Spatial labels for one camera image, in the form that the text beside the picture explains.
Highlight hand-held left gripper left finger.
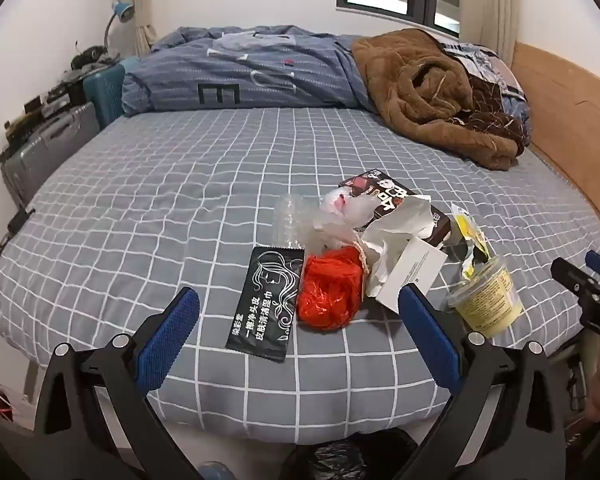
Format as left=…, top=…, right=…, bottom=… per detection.
left=30, top=286, right=216, bottom=480

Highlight blue desk lamp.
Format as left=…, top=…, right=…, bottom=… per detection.
left=102, top=1, right=135, bottom=56

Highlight teal plastic basket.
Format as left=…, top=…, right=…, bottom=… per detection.
left=82, top=57, right=141, bottom=131

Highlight black power adapter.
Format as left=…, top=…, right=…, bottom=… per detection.
left=7, top=208, right=36, bottom=236

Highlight wooden headboard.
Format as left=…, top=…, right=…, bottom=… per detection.
left=510, top=40, right=600, bottom=241

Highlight pile of dark gadgets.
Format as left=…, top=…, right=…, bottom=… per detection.
left=2, top=67, right=88, bottom=151

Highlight white paper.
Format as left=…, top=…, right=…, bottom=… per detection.
left=362, top=195, right=433, bottom=301

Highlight black cable bundle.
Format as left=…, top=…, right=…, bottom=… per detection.
left=70, top=45, right=111, bottom=68

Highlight white card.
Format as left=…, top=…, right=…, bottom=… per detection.
left=377, top=237, right=448, bottom=313

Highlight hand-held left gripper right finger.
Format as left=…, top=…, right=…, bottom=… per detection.
left=397, top=284, right=568, bottom=480

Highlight cream curtain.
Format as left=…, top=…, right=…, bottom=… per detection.
left=459, top=0, right=518, bottom=53
left=125, top=0, right=158, bottom=56

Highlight yellow plastic cup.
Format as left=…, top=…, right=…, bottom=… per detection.
left=447, top=255, right=525, bottom=339

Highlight blue striped duvet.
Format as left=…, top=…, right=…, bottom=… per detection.
left=121, top=25, right=381, bottom=118

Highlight orange cable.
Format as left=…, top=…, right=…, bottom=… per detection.
left=0, top=377, right=21, bottom=421

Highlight black wet wipe packet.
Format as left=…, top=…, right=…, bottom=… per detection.
left=225, top=246, right=305, bottom=362

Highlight yellow peeled wrapper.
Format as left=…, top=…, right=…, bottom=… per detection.
left=442, top=202, right=493, bottom=266

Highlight brown snack box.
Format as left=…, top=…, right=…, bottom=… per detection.
left=339, top=169, right=452, bottom=248

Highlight clear bubble wrap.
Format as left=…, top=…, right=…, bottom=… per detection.
left=274, top=194, right=326, bottom=251

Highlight white plastic bag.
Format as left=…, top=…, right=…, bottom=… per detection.
left=307, top=186, right=376, bottom=256

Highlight printed pillow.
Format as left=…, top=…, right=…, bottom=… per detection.
left=440, top=37, right=531, bottom=126

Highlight cream paper bag with twine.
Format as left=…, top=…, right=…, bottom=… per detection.
left=325, top=230, right=373, bottom=278

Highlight bed with grey checked sheet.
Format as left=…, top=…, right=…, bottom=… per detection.
left=0, top=105, right=600, bottom=446

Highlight black trash bag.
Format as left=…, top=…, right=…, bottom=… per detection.
left=285, top=430, right=421, bottom=480

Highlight grey suitcase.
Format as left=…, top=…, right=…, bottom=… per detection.
left=0, top=102, right=101, bottom=211

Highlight brown fleece blanket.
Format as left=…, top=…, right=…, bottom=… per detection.
left=351, top=29, right=531, bottom=171

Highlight red plastic bag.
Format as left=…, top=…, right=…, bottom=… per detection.
left=297, top=246, right=367, bottom=331

